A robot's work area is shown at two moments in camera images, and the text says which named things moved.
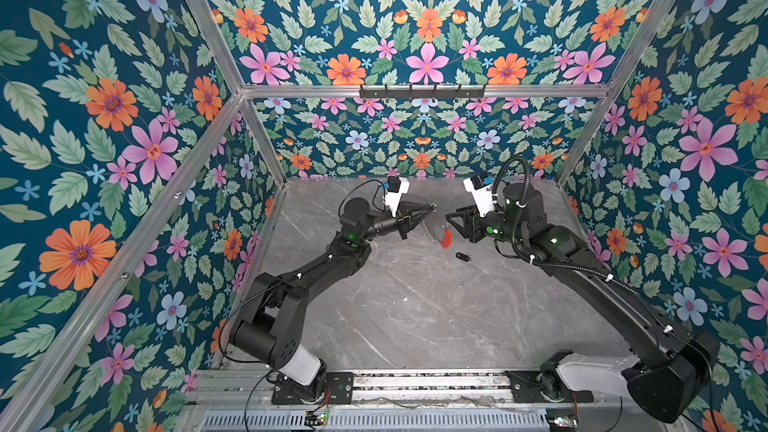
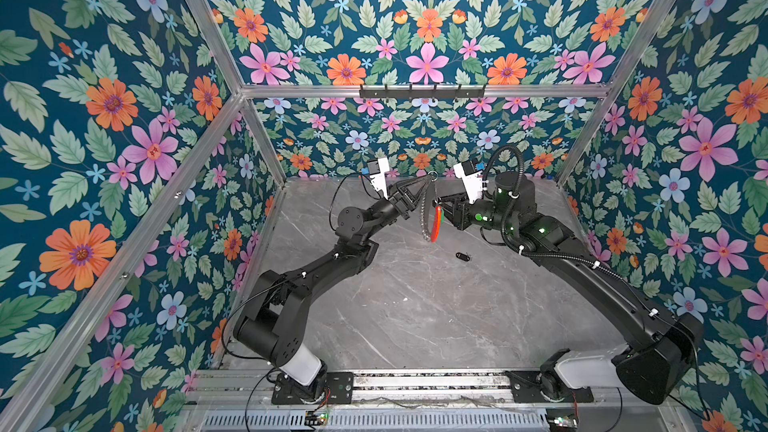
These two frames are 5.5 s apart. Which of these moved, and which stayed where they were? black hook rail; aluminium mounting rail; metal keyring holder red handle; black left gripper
Moved: black left gripper; metal keyring holder red handle
Stayed: black hook rail; aluminium mounting rail
